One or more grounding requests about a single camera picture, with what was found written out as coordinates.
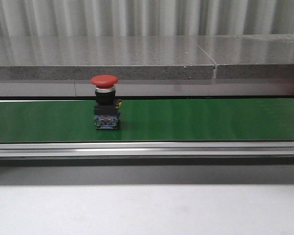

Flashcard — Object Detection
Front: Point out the aluminium conveyor side rail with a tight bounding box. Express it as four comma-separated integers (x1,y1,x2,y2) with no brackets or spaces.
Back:
0,141,294,160

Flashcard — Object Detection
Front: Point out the green conveyor belt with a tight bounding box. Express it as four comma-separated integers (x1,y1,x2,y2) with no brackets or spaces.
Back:
0,98,294,143

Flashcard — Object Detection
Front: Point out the red mushroom push button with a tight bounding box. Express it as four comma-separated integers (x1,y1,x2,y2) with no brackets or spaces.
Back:
91,74,122,130

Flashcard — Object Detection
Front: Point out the white base panel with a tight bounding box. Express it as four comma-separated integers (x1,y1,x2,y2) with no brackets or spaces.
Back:
0,78,294,97

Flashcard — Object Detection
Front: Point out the grey stone countertop slab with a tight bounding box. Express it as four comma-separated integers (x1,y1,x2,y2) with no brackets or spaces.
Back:
0,36,214,81

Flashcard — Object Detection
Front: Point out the white pleated curtain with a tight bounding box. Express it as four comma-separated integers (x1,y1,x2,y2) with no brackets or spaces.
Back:
0,0,294,37

